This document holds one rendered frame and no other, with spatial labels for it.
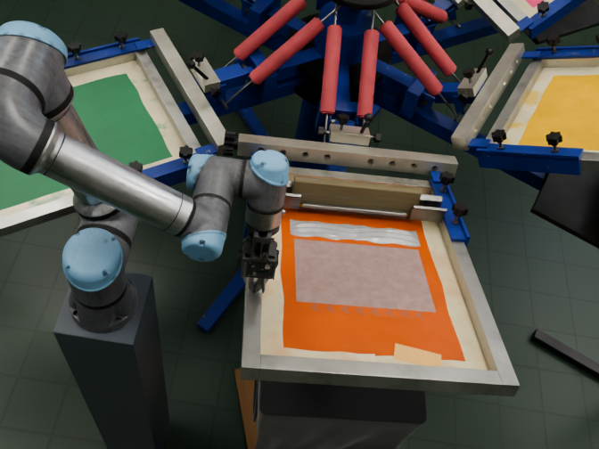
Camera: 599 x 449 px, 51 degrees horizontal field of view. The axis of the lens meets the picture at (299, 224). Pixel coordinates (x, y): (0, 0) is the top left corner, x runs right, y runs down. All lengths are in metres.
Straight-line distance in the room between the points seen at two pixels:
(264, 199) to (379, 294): 0.47
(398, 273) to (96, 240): 0.75
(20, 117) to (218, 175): 0.36
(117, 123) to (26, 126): 1.14
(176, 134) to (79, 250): 0.89
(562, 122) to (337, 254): 0.90
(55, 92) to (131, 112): 1.06
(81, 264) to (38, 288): 1.65
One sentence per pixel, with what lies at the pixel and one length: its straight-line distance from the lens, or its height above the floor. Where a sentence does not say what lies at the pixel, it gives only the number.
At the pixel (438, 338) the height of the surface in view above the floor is 1.27.
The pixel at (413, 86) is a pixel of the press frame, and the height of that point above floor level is 1.05.
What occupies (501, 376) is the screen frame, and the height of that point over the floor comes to 1.35.
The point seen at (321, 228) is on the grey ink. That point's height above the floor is 1.15.
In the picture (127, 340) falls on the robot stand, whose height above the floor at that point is 1.20.
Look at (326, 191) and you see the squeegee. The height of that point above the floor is 1.19.
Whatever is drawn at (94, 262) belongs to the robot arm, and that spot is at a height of 1.42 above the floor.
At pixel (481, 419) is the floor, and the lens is 2.90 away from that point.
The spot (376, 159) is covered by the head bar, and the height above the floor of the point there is 1.11.
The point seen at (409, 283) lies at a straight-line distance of 1.61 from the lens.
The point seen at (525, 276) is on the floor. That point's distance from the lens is 3.31.
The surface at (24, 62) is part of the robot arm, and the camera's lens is 1.10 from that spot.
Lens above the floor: 2.55
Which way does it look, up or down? 56 degrees down
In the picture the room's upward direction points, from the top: 14 degrees clockwise
